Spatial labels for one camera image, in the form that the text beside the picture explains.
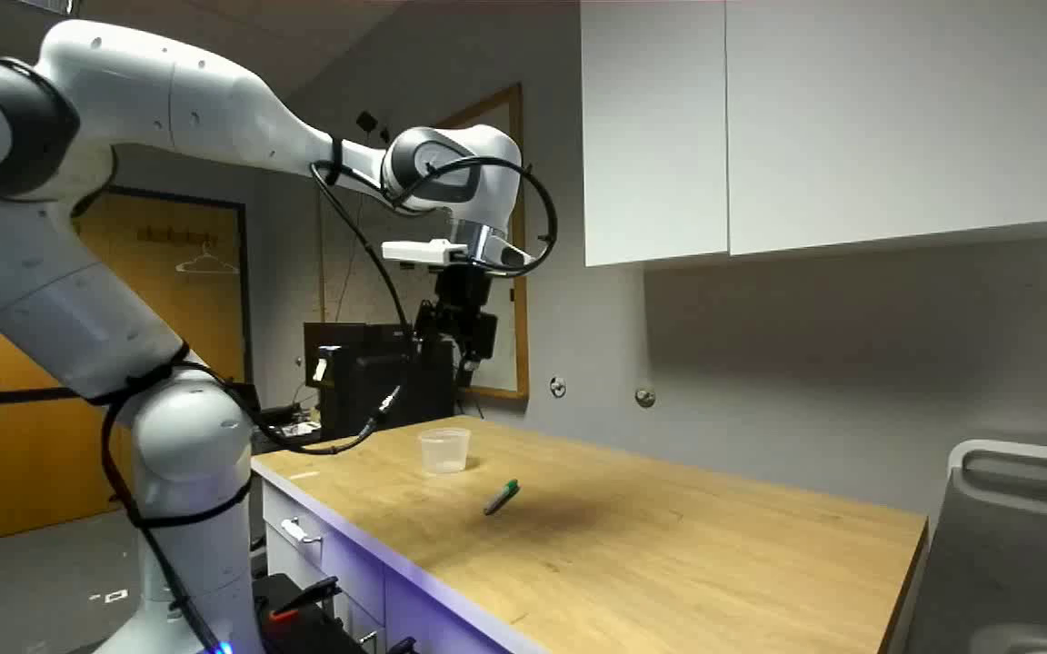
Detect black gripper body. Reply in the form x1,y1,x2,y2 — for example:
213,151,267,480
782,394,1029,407
416,260,503,362

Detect grey marker with green cap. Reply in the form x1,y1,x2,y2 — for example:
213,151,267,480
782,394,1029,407
479,474,524,518

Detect wood framed window panel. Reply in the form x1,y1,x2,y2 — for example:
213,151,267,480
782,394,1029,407
438,80,534,409

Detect clear plastic cup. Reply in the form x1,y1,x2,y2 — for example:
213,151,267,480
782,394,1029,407
416,425,476,474

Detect black box appliance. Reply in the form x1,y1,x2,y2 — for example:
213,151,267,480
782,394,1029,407
301,318,461,444

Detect grey drawer cabinet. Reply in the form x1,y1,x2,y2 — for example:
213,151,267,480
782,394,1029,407
253,469,517,654

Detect black and red tool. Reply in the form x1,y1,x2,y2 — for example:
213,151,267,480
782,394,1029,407
253,572,368,654

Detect orange wooden door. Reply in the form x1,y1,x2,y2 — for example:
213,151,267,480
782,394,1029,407
0,185,253,553

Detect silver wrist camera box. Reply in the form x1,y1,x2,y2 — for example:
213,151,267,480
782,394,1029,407
379,216,540,277

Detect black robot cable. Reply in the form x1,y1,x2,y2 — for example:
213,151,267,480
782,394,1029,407
99,150,562,654

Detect wire clothes hanger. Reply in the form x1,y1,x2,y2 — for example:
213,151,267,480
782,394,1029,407
171,247,236,287

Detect narrow white wall cabinet door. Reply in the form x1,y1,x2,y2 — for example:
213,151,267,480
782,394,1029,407
579,0,736,267

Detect wide white wall cabinet door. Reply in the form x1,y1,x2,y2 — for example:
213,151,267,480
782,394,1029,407
723,0,1047,258

